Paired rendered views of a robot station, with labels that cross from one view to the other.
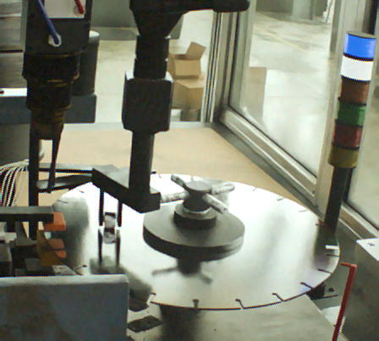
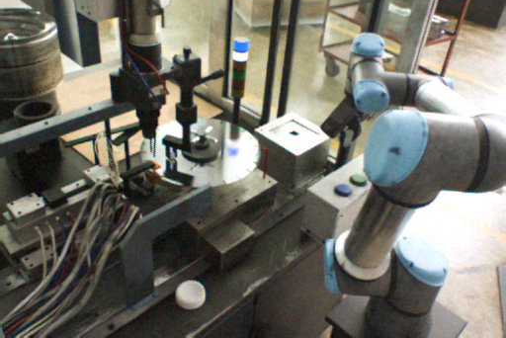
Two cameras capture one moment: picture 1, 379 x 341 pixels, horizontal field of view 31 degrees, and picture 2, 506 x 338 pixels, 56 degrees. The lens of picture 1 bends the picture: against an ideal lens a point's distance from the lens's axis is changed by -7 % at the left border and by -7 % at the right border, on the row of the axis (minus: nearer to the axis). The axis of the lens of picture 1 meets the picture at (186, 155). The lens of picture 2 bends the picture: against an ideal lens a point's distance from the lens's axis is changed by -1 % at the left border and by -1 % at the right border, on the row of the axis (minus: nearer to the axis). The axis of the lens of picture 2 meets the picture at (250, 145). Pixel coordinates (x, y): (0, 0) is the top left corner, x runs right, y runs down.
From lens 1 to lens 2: 0.64 m
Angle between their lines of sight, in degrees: 29
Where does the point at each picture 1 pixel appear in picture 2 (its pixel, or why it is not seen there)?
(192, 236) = (205, 152)
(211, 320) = not seen: hidden behind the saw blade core
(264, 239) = (227, 145)
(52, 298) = (190, 202)
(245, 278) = (233, 165)
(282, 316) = not seen: hidden behind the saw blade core
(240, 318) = not seen: hidden behind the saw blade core
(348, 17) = (215, 6)
